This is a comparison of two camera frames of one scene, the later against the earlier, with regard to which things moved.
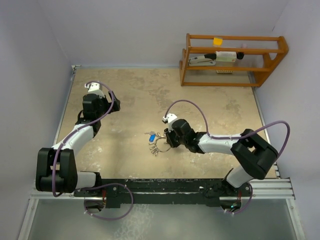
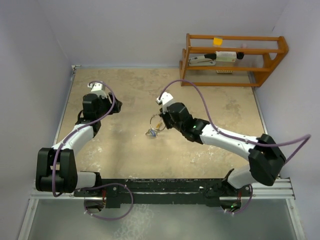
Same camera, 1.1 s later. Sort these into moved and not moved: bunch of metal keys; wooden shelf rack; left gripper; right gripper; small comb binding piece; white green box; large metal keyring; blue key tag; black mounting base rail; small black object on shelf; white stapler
Moved: bunch of metal keys; large metal keyring; right gripper; blue key tag
Not moved: white stapler; small black object on shelf; left gripper; black mounting base rail; wooden shelf rack; small comb binding piece; white green box
